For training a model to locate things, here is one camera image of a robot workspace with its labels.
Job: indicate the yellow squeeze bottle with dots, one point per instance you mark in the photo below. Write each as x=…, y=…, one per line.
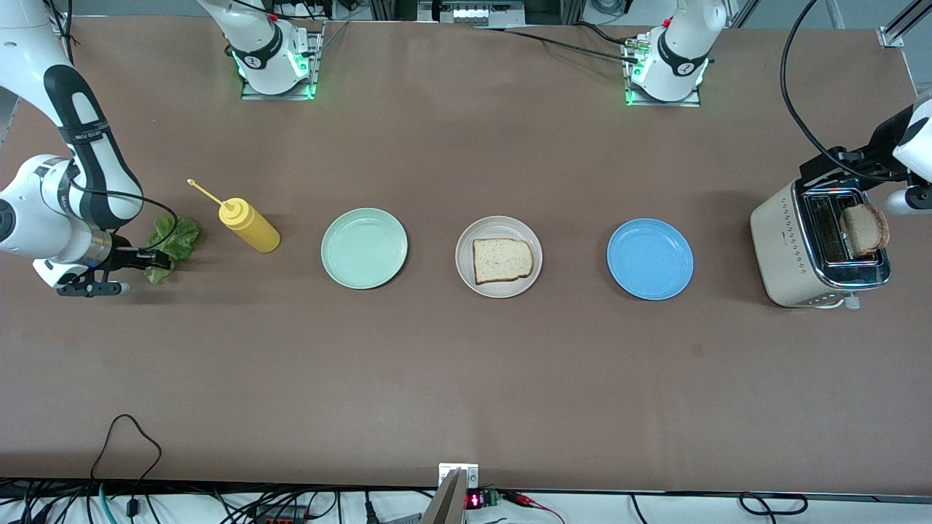
x=251, y=229

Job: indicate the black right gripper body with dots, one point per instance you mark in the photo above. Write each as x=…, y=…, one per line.
x=125, y=257

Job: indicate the aluminium camera mount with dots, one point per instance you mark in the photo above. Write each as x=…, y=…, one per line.
x=448, y=502

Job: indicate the aluminium frame corner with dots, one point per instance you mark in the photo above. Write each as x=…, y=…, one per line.
x=62, y=26
x=892, y=36

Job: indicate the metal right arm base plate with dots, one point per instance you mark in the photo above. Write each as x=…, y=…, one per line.
x=318, y=65

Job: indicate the beige plate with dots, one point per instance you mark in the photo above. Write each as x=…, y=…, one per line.
x=502, y=290

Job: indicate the beige toaster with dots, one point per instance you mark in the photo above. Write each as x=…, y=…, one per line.
x=783, y=247

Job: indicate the grey device with white lights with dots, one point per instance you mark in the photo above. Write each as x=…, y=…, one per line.
x=470, y=13

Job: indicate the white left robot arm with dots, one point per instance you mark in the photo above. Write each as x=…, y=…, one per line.
x=677, y=44

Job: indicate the red digit display module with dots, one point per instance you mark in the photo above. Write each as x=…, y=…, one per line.
x=475, y=501

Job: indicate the green lettuce leaf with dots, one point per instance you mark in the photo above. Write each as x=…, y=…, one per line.
x=178, y=236

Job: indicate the toasted bread slice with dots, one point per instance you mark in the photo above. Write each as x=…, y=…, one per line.
x=866, y=229
x=502, y=260

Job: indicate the blue plate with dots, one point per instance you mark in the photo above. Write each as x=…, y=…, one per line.
x=650, y=259

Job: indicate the green plate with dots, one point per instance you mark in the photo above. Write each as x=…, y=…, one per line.
x=364, y=249

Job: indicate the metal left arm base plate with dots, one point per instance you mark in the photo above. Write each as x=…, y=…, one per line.
x=692, y=103

